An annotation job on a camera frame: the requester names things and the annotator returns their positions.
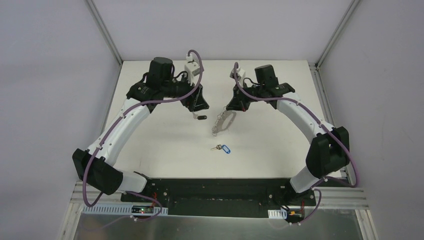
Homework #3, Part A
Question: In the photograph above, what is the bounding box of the key with blue tag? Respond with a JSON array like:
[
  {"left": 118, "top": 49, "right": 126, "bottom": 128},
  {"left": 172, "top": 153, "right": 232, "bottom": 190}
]
[{"left": 210, "top": 144, "right": 231, "bottom": 154}]

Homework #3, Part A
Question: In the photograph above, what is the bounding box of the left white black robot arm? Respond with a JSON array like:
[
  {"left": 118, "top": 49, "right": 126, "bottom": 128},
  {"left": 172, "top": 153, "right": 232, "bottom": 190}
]
[{"left": 72, "top": 52, "right": 209, "bottom": 203}]

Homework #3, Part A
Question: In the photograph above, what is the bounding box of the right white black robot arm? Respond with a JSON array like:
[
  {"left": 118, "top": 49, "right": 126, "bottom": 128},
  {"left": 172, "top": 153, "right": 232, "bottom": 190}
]
[{"left": 226, "top": 63, "right": 351, "bottom": 205}]

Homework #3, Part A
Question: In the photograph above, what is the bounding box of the key with black head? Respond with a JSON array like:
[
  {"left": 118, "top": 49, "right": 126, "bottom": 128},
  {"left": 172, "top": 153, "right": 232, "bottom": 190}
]
[{"left": 192, "top": 112, "right": 208, "bottom": 120}]

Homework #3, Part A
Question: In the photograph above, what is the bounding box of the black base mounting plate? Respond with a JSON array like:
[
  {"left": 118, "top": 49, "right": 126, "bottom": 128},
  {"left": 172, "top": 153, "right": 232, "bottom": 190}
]
[{"left": 141, "top": 178, "right": 316, "bottom": 218}]

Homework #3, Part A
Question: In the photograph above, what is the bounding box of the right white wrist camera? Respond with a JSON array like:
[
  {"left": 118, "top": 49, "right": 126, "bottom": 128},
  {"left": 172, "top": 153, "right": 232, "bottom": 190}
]
[{"left": 229, "top": 68, "right": 246, "bottom": 82}]

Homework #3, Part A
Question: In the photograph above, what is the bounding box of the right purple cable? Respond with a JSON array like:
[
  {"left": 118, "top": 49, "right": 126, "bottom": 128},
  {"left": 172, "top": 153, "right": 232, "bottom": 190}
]
[{"left": 233, "top": 61, "right": 361, "bottom": 226}]

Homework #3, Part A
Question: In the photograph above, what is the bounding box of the purple cable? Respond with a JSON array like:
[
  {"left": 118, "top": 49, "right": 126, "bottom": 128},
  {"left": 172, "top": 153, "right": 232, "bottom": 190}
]
[
  {"left": 233, "top": 61, "right": 361, "bottom": 226},
  {"left": 82, "top": 49, "right": 205, "bottom": 223}
]

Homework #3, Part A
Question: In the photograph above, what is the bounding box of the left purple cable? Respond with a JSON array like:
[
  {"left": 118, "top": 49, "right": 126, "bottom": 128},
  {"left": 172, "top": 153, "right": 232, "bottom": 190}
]
[{"left": 82, "top": 49, "right": 205, "bottom": 223}]

